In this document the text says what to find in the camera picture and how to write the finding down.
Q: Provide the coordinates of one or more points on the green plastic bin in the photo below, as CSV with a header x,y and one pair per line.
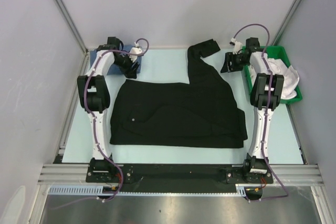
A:
x,y
278,52

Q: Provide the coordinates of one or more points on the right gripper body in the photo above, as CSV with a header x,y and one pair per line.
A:
x,y
237,61

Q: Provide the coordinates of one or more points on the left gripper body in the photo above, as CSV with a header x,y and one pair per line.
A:
x,y
125,63

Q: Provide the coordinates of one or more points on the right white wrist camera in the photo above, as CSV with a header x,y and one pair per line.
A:
x,y
237,46

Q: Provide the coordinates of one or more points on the corner frame post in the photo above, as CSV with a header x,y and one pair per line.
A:
x,y
285,23
71,25

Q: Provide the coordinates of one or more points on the black long sleeve shirt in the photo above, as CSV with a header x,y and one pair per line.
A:
x,y
201,113

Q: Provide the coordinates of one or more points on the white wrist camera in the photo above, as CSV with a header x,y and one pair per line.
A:
x,y
135,52
237,46

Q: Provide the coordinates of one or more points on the aluminium frame rail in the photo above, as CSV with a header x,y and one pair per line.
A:
x,y
291,175

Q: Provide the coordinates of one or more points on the left corner frame post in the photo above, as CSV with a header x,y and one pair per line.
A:
x,y
71,25

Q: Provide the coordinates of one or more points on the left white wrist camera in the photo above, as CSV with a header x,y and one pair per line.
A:
x,y
135,52

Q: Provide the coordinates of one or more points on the white crumpled shirt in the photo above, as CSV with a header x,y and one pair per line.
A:
x,y
277,66

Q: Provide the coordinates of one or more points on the right corner frame post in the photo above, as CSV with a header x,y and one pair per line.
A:
x,y
285,23

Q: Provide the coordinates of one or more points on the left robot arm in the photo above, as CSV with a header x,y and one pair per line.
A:
x,y
93,91

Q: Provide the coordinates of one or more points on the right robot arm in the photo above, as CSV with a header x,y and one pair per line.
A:
x,y
265,97

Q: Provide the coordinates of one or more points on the slotted cable duct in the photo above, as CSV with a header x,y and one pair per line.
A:
x,y
103,191

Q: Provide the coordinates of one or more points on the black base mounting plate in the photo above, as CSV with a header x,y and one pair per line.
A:
x,y
172,178

